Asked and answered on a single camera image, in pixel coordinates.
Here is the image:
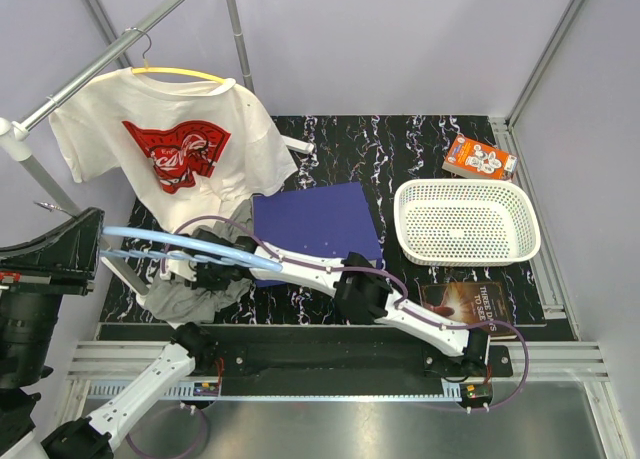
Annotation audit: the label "metal clothes rack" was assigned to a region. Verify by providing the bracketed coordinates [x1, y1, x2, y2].
[1, 0, 314, 296]

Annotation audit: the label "white plastic basket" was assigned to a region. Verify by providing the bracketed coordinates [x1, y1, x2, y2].
[393, 179, 541, 267]

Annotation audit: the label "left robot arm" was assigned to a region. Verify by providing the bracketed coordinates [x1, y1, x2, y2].
[1, 207, 216, 458]

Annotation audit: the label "yellow plastic hanger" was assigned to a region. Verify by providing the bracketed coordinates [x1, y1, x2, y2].
[127, 27, 225, 84]

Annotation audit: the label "blue ring binder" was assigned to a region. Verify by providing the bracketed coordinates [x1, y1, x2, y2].
[253, 182, 382, 295]

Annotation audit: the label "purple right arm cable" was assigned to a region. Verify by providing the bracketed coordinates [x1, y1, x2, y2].
[162, 214, 529, 410]

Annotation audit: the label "dark brown book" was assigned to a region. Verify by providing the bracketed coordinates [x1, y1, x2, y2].
[420, 281, 514, 324]

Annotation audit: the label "light blue plastic hanger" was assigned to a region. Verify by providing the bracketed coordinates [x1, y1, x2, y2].
[101, 226, 283, 272]

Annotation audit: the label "white t shirt red print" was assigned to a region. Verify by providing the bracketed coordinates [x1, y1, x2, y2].
[49, 68, 298, 232]

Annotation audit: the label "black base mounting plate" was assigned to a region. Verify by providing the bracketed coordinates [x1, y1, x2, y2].
[94, 323, 514, 398]

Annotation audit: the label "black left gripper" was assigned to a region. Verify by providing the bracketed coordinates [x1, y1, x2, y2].
[0, 203, 107, 386]

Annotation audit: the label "grey t shirt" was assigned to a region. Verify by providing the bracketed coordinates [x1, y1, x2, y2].
[137, 199, 254, 323]

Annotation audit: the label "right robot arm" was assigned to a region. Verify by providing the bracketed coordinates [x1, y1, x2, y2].
[165, 231, 490, 378]

